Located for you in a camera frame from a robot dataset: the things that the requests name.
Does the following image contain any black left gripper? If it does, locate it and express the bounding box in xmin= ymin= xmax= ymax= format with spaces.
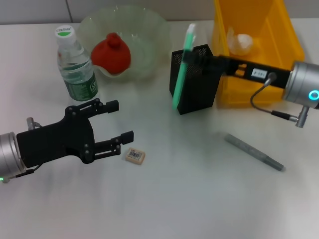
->
xmin=16 ymin=98 xmax=136 ymax=168

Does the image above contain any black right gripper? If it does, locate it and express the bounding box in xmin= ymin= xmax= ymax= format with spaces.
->
xmin=191 ymin=51 xmax=293 ymax=89

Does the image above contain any green utility knife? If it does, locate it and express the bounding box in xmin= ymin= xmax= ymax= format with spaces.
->
xmin=171 ymin=23 xmax=196 ymax=111

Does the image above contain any beige eraser with barcode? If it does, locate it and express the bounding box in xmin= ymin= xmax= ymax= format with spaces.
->
xmin=124 ymin=147 xmax=146 ymax=165

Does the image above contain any clear green-label water bottle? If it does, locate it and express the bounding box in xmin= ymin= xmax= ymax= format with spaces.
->
xmin=55 ymin=24 xmax=100 ymax=105

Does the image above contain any orange fruit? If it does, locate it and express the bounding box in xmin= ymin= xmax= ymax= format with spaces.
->
xmin=90 ymin=32 xmax=132 ymax=74

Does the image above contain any black mesh pen holder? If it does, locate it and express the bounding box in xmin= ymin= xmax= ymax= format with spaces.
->
xmin=169 ymin=44 xmax=223 ymax=115

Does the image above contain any pale green glass fruit bowl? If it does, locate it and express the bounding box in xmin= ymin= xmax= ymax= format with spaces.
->
xmin=78 ymin=6 xmax=172 ymax=82

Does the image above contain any grey pen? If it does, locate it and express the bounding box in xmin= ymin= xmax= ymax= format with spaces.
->
xmin=223 ymin=133 xmax=285 ymax=172

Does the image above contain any yellow plastic bin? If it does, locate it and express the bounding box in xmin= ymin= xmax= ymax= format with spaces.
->
xmin=211 ymin=0 xmax=305 ymax=109

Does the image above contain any right gripper cable with plugs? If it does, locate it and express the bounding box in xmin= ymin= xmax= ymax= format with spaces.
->
xmin=250 ymin=72 xmax=311 ymax=128

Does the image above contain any gripper cable with plugs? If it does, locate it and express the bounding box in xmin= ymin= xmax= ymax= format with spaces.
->
xmin=250 ymin=72 xmax=311 ymax=128
xmin=3 ymin=117 xmax=42 ymax=184

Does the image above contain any left gripper cable with plugs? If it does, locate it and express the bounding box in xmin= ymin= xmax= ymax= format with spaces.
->
xmin=3 ymin=117 xmax=42 ymax=184

